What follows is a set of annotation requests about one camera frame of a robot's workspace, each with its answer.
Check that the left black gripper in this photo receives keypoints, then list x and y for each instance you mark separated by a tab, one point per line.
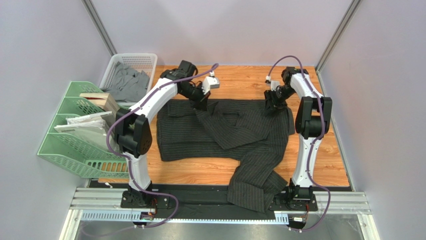
201	102

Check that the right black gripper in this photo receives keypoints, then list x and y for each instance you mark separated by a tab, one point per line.
273	101

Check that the dark pinstriped long sleeve shirt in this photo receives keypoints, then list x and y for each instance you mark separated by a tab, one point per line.
241	130

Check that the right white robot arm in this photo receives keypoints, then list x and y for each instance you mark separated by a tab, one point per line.
312	122

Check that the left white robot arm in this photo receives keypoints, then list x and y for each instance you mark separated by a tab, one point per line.
132	128

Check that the white plastic basket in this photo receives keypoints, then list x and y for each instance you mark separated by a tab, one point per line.
141	62

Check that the grey shirt in basket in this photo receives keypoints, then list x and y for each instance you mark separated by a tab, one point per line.
128	85

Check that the wooden block in rack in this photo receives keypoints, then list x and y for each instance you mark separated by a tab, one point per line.
103	100

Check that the green file organizer rack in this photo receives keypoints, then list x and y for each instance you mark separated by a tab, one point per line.
73	154

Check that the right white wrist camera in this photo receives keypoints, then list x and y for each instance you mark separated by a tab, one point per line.
273	84

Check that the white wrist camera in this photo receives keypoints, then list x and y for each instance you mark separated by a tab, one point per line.
273	84
210	82

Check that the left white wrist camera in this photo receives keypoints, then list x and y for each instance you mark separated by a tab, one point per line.
210	82

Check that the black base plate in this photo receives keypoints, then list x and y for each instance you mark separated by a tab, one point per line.
207	202

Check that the aluminium rail frame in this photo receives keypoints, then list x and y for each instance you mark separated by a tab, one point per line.
102	204

